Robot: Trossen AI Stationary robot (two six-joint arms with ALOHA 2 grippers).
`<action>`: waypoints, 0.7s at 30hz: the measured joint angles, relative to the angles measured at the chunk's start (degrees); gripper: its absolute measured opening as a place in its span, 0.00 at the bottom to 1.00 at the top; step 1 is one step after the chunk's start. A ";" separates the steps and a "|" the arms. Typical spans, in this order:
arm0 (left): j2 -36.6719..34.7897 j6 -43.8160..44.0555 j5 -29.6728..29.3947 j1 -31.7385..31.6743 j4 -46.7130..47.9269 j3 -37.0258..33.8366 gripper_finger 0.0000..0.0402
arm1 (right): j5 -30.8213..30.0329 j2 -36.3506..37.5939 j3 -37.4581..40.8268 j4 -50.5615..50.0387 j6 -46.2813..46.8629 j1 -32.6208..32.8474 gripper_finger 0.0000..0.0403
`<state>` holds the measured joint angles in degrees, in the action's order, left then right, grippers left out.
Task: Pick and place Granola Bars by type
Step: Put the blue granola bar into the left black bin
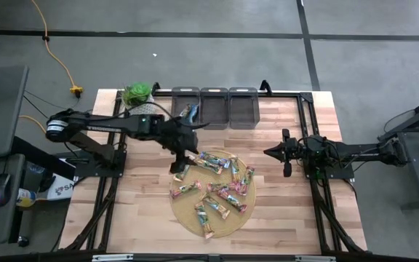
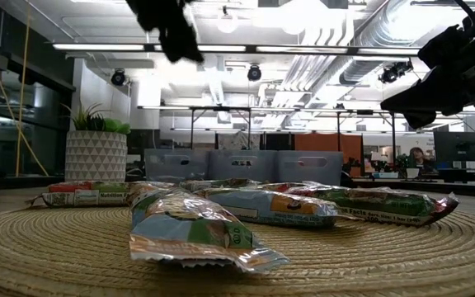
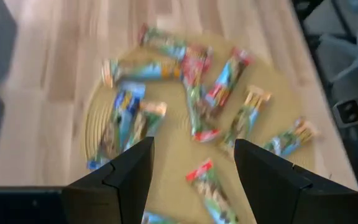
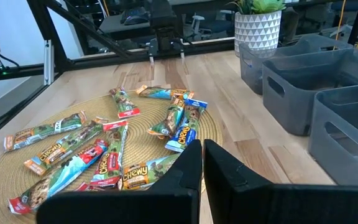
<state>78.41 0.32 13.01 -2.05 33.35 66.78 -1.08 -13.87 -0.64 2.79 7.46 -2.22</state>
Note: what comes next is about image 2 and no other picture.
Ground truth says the silver ventilation duct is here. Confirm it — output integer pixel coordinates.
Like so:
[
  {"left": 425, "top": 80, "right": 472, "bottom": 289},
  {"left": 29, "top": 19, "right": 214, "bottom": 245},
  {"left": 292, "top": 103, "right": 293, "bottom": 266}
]
[{"left": 338, "top": 0, "right": 432, "bottom": 86}]

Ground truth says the purple wrapper granola bar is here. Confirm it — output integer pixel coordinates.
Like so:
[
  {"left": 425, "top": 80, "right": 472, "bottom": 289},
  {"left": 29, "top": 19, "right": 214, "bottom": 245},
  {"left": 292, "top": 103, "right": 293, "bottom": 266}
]
[{"left": 286, "top": 184, "right": 460, "bottom": 227}]

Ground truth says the round woven straw placemat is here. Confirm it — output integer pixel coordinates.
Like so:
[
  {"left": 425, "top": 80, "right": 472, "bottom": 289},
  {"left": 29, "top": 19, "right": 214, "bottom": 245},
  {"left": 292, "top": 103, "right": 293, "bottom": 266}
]
[{"left": 0, "top": 205, "right": 475, "bottom": 297}]

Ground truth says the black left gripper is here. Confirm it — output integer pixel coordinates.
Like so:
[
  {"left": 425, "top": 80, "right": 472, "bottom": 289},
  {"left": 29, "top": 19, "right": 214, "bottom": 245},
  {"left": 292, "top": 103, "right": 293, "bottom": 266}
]
[{"left": 125, "top": 0, "right": 205, "bottom": 64}]

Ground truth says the black ceiling spotlight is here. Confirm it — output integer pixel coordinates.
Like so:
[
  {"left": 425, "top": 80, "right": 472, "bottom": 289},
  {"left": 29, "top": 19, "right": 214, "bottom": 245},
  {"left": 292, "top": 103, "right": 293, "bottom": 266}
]
[
  {"left": 246, "top": 64, "right": 263, "bottom": 83},
  {"left": 110, "top": 68, "right": 129, "bottom": 87},
  {"left": 379, "top": 60, "right": 414, "bottom": 85}
]

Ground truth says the long ceiling light strip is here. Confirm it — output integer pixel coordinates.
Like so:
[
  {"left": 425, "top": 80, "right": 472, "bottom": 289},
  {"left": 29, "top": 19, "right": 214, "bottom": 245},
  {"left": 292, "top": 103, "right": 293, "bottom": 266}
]
[{"left": 51, "top": 40, "right": 422, "bottom": 58}]

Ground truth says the round white ceiling lamp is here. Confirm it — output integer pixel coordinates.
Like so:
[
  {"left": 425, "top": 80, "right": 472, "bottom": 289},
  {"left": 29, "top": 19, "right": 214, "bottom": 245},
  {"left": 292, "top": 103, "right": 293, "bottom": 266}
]
[{"left": 215, "top": 11, "right": 240, "bottom": 35}]

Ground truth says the white triangle-patterned plant pot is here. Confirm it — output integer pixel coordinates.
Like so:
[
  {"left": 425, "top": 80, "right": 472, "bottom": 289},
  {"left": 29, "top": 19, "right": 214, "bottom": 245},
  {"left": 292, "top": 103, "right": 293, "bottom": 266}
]
[{"left": 64, "top": 130, "right": 128, "bottom": 183}]

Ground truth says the small background potted plant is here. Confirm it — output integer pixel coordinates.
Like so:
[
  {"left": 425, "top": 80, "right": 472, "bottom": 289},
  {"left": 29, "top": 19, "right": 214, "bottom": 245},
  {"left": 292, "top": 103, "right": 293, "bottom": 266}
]
[{"left": 402, "top": 152, "right": 423, "bottom": 180}]

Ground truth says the green artificial plant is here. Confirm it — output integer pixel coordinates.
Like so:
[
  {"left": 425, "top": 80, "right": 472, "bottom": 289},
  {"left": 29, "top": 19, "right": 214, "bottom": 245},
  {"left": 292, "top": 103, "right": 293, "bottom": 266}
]
[{"left": 61, "top": 102, "right": 132, "bottom": 135}]

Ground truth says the yellow extension cable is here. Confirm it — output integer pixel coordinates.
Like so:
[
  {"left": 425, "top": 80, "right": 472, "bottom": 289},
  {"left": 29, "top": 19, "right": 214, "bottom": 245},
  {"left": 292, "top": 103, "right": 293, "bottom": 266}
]
[{"left": 0, "top": 0, "right": 49, "bottom": 177}]

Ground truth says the black desk monitor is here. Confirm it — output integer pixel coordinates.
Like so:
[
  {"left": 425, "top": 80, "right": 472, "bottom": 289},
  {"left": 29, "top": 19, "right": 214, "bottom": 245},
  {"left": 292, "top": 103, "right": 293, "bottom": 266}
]
[{"left": 433, "top": 130, "right": 475, "bottom": 164}]

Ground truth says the person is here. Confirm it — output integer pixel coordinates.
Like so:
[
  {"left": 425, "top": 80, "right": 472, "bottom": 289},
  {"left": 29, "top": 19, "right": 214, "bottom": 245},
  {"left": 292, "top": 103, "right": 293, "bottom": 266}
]
[{"left": 407, "top": 146, "right": 437, "bottom": 175}]

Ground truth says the orange partition panel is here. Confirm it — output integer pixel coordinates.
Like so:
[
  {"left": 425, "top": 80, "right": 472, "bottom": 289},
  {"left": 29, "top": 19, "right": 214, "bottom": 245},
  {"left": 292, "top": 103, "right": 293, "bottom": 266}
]
[{"left": 294, "top": 132, "right": 364, "bottom": 178}]

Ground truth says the orange peanut butter granola bar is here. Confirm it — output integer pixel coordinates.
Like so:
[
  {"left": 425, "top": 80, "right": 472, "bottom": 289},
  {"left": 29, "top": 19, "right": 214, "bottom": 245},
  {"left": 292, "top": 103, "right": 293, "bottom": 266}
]
[
  {"left": 178, "top": 177, "right": 263, "bottom": 193},
  {"left": 194, "top": 187, "right": 340, "bottom": 229}
]

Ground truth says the blue green snack packet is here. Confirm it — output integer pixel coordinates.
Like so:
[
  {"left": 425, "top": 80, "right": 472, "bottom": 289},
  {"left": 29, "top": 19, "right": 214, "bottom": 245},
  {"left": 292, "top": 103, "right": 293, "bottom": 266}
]
[{"left": 128, "top": 187, "right": 291, "bottom": 276}]

